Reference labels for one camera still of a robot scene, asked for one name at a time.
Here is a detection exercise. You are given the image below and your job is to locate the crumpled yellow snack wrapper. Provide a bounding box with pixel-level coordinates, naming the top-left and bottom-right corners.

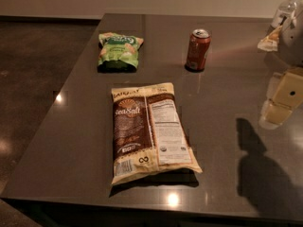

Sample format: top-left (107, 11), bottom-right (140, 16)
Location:
top-left (258, 26), bottom-right (282, 52)

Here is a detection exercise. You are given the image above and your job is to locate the green snack bag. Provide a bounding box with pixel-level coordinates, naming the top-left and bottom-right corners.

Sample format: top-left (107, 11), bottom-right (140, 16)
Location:
top-left (98, 32), bottom-right (144, 73)

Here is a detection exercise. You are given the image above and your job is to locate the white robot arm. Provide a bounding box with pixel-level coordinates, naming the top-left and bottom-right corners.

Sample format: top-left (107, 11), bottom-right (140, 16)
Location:
top-left (259, 13), bottom-right (303, 130)

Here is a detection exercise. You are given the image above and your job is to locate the brown sea salt chip bag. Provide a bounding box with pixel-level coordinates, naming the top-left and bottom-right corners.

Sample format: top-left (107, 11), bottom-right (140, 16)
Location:
top-left (112, 82), bottom-right (202, 185)

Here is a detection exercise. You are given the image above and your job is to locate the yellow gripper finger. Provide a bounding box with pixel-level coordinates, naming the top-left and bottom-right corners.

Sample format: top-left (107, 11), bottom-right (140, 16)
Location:
top-left (259, 67), bottom-right (303, 130)

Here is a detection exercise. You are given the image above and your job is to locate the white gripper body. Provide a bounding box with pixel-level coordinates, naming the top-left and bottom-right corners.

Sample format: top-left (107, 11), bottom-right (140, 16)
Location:
top-left (266, 72), bottom-right (283, 98)

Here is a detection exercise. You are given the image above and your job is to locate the clear plastic water bottle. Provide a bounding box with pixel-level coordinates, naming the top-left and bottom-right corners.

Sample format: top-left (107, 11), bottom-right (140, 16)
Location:
top-left (271, 0), bottom-right (299, 28)

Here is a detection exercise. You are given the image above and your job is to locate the red coke can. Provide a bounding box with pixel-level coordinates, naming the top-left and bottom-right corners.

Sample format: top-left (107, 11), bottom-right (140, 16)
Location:
top-left (186, 28), bottom-right (211, 72)

